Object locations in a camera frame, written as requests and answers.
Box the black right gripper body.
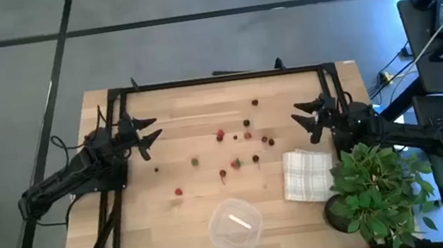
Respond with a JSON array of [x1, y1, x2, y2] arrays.
[[308, 90, 343, 136]]

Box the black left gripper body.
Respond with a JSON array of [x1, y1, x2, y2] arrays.
[[109, 111, 143, 156]]

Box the clear plastic tupperware container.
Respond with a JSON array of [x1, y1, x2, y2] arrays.
[[204, 194, 268, 248]]

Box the folded white checked towel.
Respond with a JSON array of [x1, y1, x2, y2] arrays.
[[278, 143, 340, 208]]

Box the yellow plug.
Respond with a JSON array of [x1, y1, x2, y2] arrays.
[[379, 70, 395, 84]]

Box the green leafy plant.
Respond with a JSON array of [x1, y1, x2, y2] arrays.
[[321, 133, 443, 248]]

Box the black plant pot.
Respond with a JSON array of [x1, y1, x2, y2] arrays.
[[321, 191, 359, 237]]

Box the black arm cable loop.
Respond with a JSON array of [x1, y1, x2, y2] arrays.
[[46, 103, 122, 166]]

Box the black metal table frame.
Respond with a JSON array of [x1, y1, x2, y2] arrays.
[[68, 47, 373, 248]]

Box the black floor cables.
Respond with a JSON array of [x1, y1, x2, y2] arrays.
[[361, 39, 423, 109]]

